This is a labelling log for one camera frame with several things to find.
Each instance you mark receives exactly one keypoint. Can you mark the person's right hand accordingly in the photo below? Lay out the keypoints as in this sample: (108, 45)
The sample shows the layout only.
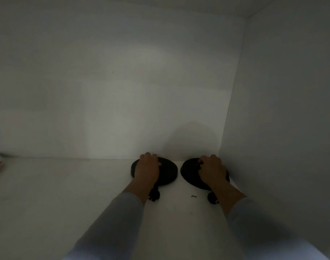
(212, 170)

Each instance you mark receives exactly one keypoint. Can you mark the person's left hand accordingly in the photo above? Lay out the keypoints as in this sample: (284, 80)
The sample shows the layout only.
(147, 167)

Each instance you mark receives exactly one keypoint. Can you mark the black round kettle base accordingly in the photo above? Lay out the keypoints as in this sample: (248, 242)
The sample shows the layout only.
(169, 170)
(189, 170)

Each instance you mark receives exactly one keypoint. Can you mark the person's right forearm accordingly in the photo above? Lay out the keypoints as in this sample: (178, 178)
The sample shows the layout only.
(248, 222)

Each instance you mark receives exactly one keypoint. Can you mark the person's left forearm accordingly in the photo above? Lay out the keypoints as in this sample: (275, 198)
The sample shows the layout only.
(113, 224)

